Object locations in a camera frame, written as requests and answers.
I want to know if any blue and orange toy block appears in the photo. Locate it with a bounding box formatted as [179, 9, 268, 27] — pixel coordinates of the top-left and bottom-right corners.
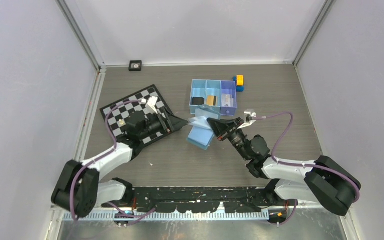
[232, 75, 245, 92]

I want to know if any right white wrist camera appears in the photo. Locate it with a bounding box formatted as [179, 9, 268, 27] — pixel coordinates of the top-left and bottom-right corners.
[239, 109, 257, 129]

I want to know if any orange card in tray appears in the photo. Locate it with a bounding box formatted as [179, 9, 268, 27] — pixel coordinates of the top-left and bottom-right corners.
[205, 95, 218, 106]

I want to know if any small black square box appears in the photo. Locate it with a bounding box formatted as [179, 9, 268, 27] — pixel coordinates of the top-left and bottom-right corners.
[128, 60, 143, 72]

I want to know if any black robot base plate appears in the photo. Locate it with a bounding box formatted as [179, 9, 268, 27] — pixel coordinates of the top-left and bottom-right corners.
[100, 186, 299, 215]

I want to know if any black item in tray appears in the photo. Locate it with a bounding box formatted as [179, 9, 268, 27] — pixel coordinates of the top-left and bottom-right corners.
[190, 97, 205, 106]

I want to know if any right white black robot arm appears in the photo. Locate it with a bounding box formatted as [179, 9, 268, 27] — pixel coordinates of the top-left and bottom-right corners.
[207, 114, 362, 216]

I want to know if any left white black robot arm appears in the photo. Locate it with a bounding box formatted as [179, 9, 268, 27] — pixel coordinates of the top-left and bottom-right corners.
[51, 109, 188, 219]

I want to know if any black white chessboard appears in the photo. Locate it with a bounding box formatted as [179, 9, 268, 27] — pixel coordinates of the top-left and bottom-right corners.
[99, 84, 172, 140]

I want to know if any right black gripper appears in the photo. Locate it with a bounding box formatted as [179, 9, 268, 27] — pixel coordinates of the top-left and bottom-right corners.
[208, 117, 252, 161]

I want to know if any clear item in tray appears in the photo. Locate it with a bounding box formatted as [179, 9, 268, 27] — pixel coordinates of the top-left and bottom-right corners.
[221, 94, 234, 108]

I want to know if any blue compartment organizer tray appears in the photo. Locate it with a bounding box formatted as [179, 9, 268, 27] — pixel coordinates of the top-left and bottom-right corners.
[189, 79, 238, 116]

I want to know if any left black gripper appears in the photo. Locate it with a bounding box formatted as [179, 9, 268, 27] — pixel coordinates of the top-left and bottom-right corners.
[139, 107, 188, 141]

